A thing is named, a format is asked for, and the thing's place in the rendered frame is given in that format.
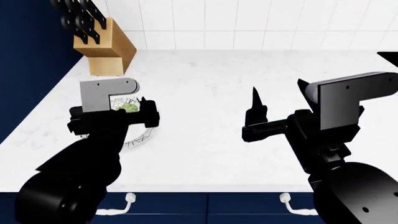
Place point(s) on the grey right gripper camera mount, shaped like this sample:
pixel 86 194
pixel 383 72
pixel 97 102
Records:
pixel 339 102

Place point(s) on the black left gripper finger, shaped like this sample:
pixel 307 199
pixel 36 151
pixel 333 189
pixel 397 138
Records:
pixel 150 115
pixel 76 112

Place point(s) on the green broccoli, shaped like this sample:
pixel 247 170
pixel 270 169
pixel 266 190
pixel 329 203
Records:
pixel 127 107

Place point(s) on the grey left gripper camera mount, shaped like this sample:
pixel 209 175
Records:
pixel 94 95

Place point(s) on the navy blue drawer front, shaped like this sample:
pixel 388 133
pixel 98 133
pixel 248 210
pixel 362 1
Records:
pixel 245 207
pixel 168 207

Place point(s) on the wooden knife block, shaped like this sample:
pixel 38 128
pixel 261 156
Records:
pixel 115 44

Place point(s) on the black appliance corner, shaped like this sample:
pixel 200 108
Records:
pixel 390 58

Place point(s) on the white plate with black lines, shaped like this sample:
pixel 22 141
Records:
pixel 141 137

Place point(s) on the grey gripper camera mount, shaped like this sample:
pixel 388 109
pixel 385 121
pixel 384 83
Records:
pixel 339 102
pixel 94 95

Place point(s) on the navy blue tall cabinet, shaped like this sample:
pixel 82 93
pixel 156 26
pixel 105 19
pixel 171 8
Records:
pixel 28 70

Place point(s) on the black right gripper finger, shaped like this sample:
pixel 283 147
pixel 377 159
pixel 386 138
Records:
pixel 306 94
pixel 257 114

